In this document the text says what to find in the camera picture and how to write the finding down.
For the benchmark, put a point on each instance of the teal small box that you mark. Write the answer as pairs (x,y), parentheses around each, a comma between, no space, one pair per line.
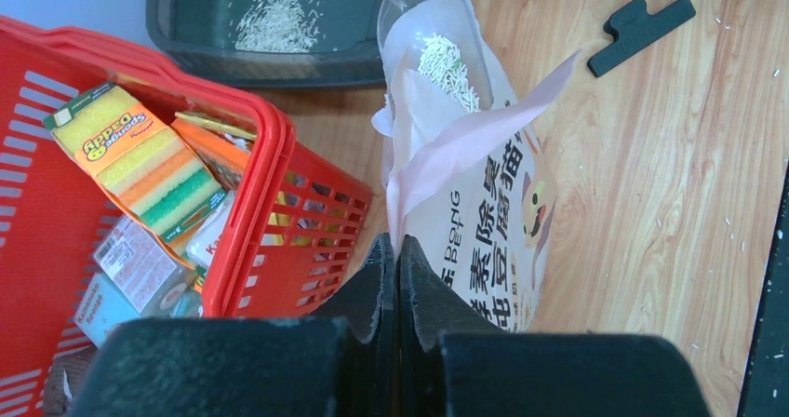
(102,309)

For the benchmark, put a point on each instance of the yellow orange carton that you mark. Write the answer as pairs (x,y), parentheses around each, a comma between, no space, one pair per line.
(144,166)

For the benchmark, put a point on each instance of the clear plastic scoop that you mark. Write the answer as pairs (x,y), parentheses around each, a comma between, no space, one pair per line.
(440,40)

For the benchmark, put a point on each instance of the black bag clip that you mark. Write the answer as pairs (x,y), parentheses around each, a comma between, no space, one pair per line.
(632,29)

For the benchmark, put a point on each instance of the dark grey litter box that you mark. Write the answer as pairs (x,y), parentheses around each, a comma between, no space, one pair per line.
(194,34)

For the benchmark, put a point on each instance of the pink cat litter bag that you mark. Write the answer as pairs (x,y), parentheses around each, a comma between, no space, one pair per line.
(473,188)

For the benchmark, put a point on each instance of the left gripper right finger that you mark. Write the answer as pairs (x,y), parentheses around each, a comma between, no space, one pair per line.
(456,363)

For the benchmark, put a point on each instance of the orange packet in basket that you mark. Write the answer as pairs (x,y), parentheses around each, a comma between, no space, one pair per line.
(225,148)

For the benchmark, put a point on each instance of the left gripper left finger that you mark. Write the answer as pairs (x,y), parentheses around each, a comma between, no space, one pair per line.
(335,361)

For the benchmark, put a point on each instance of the grey pink small box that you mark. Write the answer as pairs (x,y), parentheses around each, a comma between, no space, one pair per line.
(150,279)

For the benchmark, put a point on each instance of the red plastic shopping basket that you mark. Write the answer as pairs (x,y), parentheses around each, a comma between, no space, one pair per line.
(288,240)

